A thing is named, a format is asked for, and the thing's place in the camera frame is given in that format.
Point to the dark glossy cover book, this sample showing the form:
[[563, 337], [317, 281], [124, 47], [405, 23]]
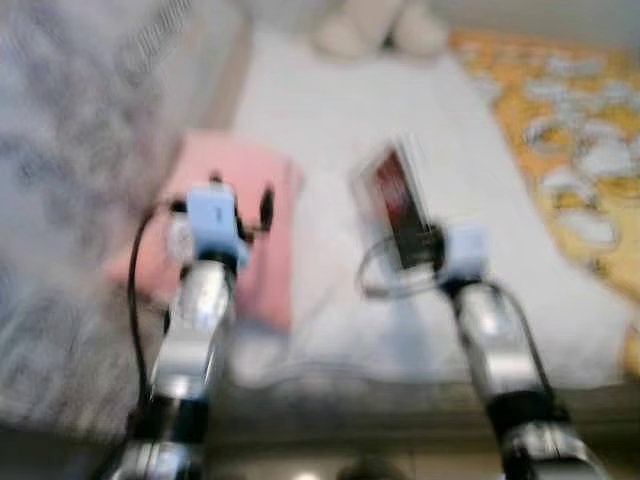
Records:
[[395, 200]]

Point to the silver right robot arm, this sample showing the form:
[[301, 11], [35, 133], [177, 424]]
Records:
[[490, 340]]

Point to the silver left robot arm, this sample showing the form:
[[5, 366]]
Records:
[[190, 330]]

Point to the pink pillow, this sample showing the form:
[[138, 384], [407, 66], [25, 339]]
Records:
[[270, 230]]

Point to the grey patterned curtain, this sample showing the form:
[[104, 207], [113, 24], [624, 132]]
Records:
[[70, 150]]

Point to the yellow cartoon print quilt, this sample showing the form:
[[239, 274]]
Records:
[[560, 110]]

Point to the beige plush toy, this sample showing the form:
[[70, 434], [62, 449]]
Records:
[[380, 25]]

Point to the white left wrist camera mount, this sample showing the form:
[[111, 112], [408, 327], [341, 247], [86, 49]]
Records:
[[210, 220]]

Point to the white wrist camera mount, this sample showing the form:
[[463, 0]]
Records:
[[210, 220], [468, 250]]

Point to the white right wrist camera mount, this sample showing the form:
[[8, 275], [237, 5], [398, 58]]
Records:
[[468, 250]]

